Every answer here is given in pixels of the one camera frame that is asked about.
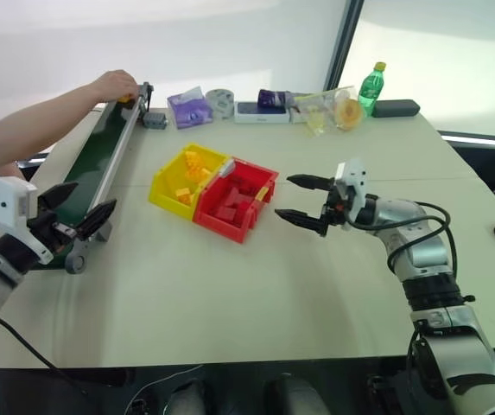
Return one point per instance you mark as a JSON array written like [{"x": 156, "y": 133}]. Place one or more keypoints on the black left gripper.
[{"x": 50, "y": 231}]

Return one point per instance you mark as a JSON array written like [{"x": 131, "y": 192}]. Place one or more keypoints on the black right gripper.
[{"x": 337, "y": 207}]

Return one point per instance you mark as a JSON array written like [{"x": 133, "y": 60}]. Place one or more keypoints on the yellow toy block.
[{"x": 125, "y": 98}]

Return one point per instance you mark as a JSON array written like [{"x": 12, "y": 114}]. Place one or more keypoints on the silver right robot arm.
[{"x": 428, "y": 255}]

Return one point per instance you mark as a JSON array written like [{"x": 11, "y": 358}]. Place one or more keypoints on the person's bare forearm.
[{"x": 27, "y": 123}]

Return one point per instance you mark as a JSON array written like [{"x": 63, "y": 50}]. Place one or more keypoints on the green conveyor belt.
[{"x": 96, "y": 151}]

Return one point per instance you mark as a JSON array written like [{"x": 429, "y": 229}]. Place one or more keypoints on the clear bag with yellow items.
[{"x": 329, "y": 112}]

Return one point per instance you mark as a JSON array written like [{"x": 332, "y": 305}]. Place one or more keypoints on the person's bare hand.
[{"x": 115, "y": 84}]

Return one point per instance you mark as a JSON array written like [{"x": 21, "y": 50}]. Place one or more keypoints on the red toy block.
[
  {"x": 225, "y": 213},
  {"x": 240, "y": 199}
]

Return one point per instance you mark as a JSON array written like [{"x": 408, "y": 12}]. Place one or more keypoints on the red plastic bin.
[{"x": 230, "y": 225}]

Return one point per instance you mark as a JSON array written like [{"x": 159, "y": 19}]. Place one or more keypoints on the yellow plastic bin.
[{"x": 167, "y": 190}]

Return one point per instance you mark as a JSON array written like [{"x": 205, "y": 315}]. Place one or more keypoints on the white and blue flat box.
[{"x": 260, "y": 114}]

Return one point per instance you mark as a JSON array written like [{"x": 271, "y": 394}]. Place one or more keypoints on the small yellow-orange block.
[{"x": 184, "y": 195}]

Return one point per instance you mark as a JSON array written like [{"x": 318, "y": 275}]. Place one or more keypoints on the dark purple pouch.
[{"x": 273, "y": 98}]

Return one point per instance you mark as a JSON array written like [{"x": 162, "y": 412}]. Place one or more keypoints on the large yellow studded block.
[{"x": 197, "y": 166}]

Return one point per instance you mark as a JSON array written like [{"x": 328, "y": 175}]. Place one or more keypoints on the green bottle with yellow cap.
[{"x": 370, "y": 91}]

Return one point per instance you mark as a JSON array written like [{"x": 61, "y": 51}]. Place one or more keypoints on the black oblong case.
[{"x": 396, "y": 108}]

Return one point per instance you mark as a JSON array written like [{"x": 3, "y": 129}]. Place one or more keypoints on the grey round tape roll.
[{"x": 221, "y": 104}]

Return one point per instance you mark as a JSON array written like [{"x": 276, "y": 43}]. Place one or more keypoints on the purple plastic bag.
[{"x": 188, "y": 108}]

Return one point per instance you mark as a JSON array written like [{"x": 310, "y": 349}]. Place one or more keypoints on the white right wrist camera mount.
[{"x": 353, "y": 181}]

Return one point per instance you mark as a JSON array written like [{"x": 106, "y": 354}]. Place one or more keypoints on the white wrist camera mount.
[
  {"x": 353, "y": 181},
  {"x": 9, "y": 203}
]

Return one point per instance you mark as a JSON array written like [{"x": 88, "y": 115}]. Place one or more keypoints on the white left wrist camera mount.
[{"x": 9, "y": 203}]

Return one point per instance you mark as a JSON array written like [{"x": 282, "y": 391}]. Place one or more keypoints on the dark window frame post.
[{"x": 344, "y": 39}]

